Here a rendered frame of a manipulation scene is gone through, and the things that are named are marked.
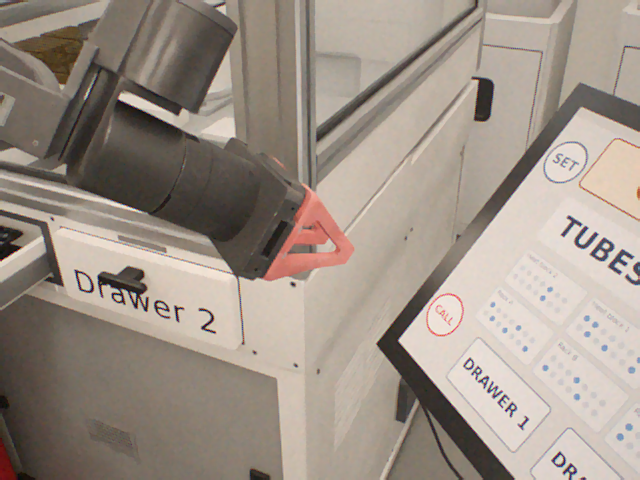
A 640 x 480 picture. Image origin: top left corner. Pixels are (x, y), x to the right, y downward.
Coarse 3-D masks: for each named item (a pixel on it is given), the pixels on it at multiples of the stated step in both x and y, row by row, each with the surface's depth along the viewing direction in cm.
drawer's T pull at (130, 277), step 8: (104, 272) 81; (120, 272) 81; (128, 272) 81; (136, 272) 81; (104, 280) 80; (112, 280) 80; (120, 280) 79; (128, 280) 79; (136, 280) 80; (120, 288) 80; (128, 288) 79; (136, 288) 78; (144, 288) 79
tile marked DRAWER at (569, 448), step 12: (564, 432) 45; (576, 432) 44; (552, 444) 45; (564, 444) 45; (576, 444) 44; (588, 444) 43; (540, 456) 45; (552, 456) 45; (564, 456) 44; (576, 456) 44; (588, 456) 43; (600, 456) 43; (540, 468) 45; (552, 468) 45; (564, 468) 44; (576, 468) 43; (588, 468) 43; (600, 468) 42; (612, 468) 42
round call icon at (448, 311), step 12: (444, 288) 58; (432, 300) 59; (444, 300) 58; (456, 300) 57; (432, 312) 58; (444, 312) 57; (456, 312) 56; (468, 312) 55; (432, 324) 57; (444, 324) 56; (456, 324) 56; (444, 336) 56
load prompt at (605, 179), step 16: (608, 144) 52; (624, 144) 51; (608, 160) 51; (624, 160) 50; (592, 176) 52; (608, 176) 51; (624, 176) 49; (592, 192) 51; (608, 192) 50; (624, 192) 49; (624, 208) 48
